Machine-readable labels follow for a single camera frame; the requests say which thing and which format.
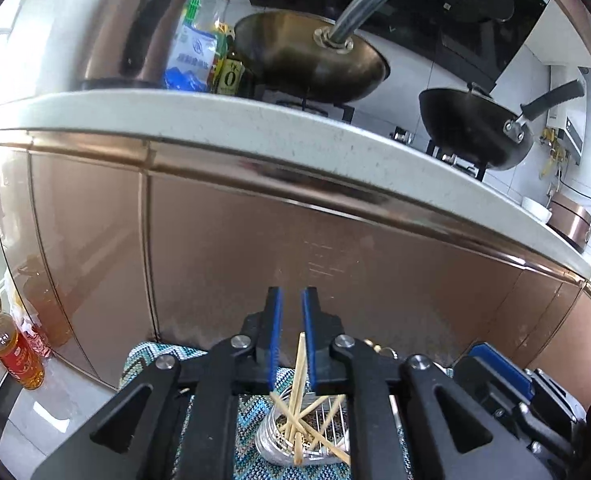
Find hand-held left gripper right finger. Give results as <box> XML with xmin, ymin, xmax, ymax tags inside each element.
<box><xmin>301</xmin><ymin>287</ymin><xmax>551</xmax><ymax>480</ymax></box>

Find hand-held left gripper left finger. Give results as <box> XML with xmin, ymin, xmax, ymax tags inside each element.
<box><xmin>30</xmin><ymin>286</ymin><xmax>285</xmax><ymax>480</ymax></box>

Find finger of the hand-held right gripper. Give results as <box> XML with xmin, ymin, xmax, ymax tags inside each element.
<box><xmin>454</xmin><ymin>342</ymin><xmax>533</xmax><ymax>403</ymax></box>

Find light bamboo chopstick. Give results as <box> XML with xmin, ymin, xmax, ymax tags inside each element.
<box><xmin>286</xmin><ymin>332</ymin><xmax>307</xmax><ymax>443</ymax></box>

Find metal wire chopstick holder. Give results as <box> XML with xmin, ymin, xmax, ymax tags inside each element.
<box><xmin>254</xmin><ymin>395</ymin><xmax>351</xmax><ymax>467</ymax></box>

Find bundle of wooden chopsticks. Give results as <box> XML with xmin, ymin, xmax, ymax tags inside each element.
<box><xmin>268</xmin><ymin>390</ymin><xmax>351</xmax><ymax>466</ymax></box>

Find brown cabinet door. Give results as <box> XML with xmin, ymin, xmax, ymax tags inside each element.
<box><xmin>146</xmin><ymin>175</ymin><xmax>581</xmax><ymax>386</ymax></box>
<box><xmin>0</xmin><ymin>145</ymin><xmax>111</xmax><ymax>386</ymax></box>
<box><xmin>28</xmin><ymin>152</ymin><xmax>156</xmax><ymax>391</ymax></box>
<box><xmin>518</xmin><ymin>280</ymin><xmax>589</xmax><ymax>376</ymax></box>

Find teal patterned woven mat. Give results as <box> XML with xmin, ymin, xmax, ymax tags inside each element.
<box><xmin>120</xmin><ymin>342</ymin><xmax>411</xmax><ymax>480</ymax></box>

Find brown rice cooker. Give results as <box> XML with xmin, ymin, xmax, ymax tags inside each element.
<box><xmin>548</xmin><ymin>195</ymin><xmax>591</xmax><ymax>253</ymax></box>

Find white bowl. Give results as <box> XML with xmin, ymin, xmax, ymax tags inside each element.
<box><xmin>521</xmin><ymin>196</ymin><xmax>552</xmax><ymax>224</ymax></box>

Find yellow gas pipes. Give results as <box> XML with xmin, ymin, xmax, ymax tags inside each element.
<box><xmin>539</xmin><ymin>127</ymin><xmax>569</xmax><ymax>181</ymax></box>

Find black gas stove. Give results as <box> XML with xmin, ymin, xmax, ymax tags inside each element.
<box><xmin>256</xmin><ymin>87</ymin><xmax>486</xmax><ymax>183</ymax></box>

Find cooking oil bottle on floor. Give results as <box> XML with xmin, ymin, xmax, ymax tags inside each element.
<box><xmin>0</xmin><ymin>294</ymin><xmax>45</xmax><ymax>391</ymax></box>

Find small dark bottle yellow label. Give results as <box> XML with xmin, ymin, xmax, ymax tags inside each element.
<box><xmin>216</xmin><ymin>47</ymin><xmax>249</xmax><ymax>97</ymax></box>

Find blue and white salt bag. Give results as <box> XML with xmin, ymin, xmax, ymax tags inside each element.
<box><xmin>164</xmin><ymin>25</ymin><xmax>219</xmax><ymax>93</ymax></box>

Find clear bottle with gold cap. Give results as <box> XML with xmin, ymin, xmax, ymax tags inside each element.
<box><xmin>208</xmin><ymin>0</ymin><xmax>239</xmax><ymax>93</ymax></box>

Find green plastic bottle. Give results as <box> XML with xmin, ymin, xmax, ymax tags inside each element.
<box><xmin>183</xmin><ymin>0</ymin><xmax>204</xmax><ymax>28</ymax></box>

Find brown electric kettle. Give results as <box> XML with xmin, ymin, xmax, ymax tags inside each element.
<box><xmin>78</xmin><ymin>0</ymin><xmax>201</xmax><ymax>91</ymax></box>

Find black power cable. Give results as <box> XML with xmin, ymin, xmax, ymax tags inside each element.
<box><xmin>559</xmin><ymin>180</ymin><xmax>591</xmax><ymax>207</ymax></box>

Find white wall water heater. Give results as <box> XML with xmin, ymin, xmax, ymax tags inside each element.
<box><xmin>545</xmin><ymin>67</ymin><xmax>589</xmax><ymax>166</ymax></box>

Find black wok with black handle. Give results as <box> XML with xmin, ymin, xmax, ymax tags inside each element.
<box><xmin>419</xmin><ymin>80</ymin><xmax>586</xmax><ymax>172</ymax></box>

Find steel wok with metal handle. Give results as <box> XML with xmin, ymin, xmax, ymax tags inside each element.
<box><xmin>233</xmin><ymin>0</ymin><xmax>443</xmax><ymax>106</ymax></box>

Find brown wall cabinet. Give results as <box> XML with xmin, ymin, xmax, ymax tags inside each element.
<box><xmin>520</xmin><ymin>0</ymin><xmax>591</xmax><ymax>68</ymax></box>

